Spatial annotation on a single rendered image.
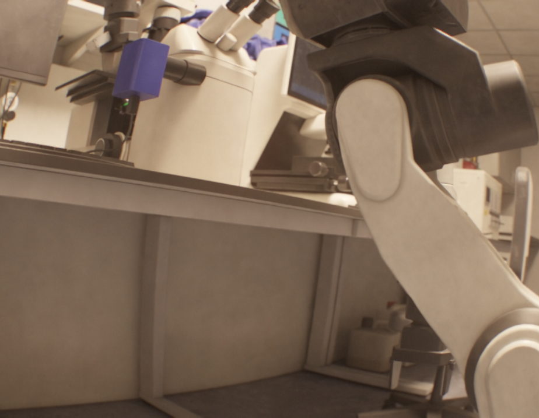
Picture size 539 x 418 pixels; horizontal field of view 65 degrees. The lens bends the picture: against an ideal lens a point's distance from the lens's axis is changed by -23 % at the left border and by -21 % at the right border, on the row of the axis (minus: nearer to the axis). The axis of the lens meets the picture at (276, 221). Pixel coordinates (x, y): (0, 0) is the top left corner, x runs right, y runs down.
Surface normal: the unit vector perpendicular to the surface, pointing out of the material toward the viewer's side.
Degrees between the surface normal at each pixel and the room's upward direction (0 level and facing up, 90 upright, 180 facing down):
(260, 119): 90
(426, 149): 137
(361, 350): 90
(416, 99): 73
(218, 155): 90
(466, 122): 117
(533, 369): 90
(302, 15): 124
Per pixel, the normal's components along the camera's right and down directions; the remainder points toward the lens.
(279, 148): 0.64, 0.51
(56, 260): 0.77, 0.07
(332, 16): -0.47, 0.50
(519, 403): -0.51, -0.07
